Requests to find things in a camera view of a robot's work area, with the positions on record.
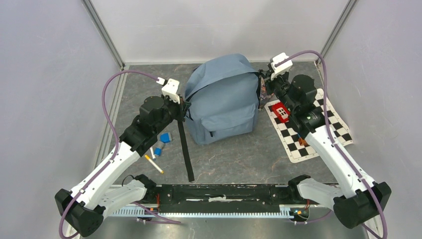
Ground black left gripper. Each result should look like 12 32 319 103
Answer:
154 94 192 134

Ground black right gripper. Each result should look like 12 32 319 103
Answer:
261 69 296 114

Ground blue fabric backpack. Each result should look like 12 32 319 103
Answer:
184 53 261 145

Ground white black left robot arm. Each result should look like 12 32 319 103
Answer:
55 95 194 239

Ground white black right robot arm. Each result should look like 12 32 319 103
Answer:
258 70 392 229

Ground red toy block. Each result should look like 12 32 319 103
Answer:
271 102 290 123

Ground dark orange paperback book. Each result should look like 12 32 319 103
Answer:
258 77 274 110

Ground blue pencil sharpener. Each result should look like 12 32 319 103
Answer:
160 132 172 144

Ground blue grey glue stick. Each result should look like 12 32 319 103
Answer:
154 141 165 157

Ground blue cap marker pen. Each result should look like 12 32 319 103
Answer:
149 147 156 161

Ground orange green toy blocks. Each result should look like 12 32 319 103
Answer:
298 137 309 147

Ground yellow cap marker pen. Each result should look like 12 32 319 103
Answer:
144 154 164 174

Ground black white checkered mat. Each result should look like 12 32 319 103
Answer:
264 100 353 163

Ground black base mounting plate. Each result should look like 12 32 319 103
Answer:
157 184 295 213

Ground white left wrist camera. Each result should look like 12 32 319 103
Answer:
157 77 181 104

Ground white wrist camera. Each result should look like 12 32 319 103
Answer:
270 52 293 81
157 77 181 104

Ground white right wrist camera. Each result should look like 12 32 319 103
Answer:
270 52 293 81

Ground slotted cable duct rail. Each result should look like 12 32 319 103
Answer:
111 206 294 219

